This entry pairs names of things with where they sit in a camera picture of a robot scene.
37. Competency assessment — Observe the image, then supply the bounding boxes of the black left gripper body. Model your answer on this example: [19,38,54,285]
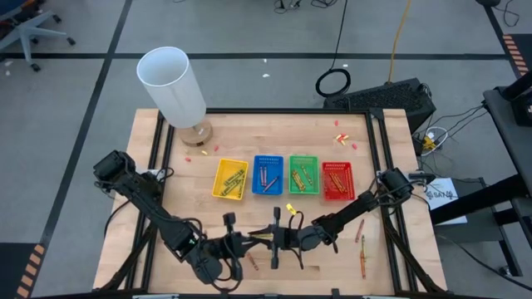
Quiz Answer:
[185,211,251,292]

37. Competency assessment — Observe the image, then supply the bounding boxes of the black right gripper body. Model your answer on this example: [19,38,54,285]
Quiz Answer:
[269,206,319,270]

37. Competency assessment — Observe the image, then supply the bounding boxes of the red plastic basket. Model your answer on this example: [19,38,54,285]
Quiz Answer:
[321,161,357,203]

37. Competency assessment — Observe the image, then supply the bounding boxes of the blue plastic basket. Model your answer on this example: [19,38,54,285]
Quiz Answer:
[251,154,285,196]

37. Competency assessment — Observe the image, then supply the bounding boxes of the green plastic basket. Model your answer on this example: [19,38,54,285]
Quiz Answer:
[288,154,321,195]

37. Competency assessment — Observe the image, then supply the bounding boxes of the yellow plastic basket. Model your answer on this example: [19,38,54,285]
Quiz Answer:
[211,158,249,202]

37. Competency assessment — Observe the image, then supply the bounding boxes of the white paper sheet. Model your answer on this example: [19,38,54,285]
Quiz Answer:
[423,177,469,226]

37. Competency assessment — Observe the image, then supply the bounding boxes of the black computer case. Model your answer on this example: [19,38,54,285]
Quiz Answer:
[323,77,437,134]

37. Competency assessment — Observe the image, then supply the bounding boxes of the white shade table lamp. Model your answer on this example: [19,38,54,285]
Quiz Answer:
[135,46,214,147]

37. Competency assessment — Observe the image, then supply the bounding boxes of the black mat orange stripes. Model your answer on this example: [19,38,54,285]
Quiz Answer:
[500,32,532,80]
[0,243,47,299]

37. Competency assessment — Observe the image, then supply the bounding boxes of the black side table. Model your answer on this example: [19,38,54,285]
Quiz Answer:
[430,70,532,277]

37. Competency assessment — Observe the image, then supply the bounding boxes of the grey office chair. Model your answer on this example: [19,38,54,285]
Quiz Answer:
[0,0,76,74]

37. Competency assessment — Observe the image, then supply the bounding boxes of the white cable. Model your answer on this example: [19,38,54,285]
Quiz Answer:
[421,125,450,157]

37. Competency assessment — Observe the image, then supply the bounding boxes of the black hanging cable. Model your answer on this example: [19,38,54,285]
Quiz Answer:
[314,0,352,99]

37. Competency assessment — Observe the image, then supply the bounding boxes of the yellow hanging cable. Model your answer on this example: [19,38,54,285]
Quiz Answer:
[387,0,413,83]

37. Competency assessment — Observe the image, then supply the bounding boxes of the black floor cable bundle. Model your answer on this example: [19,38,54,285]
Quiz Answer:
[272,0,337,11]

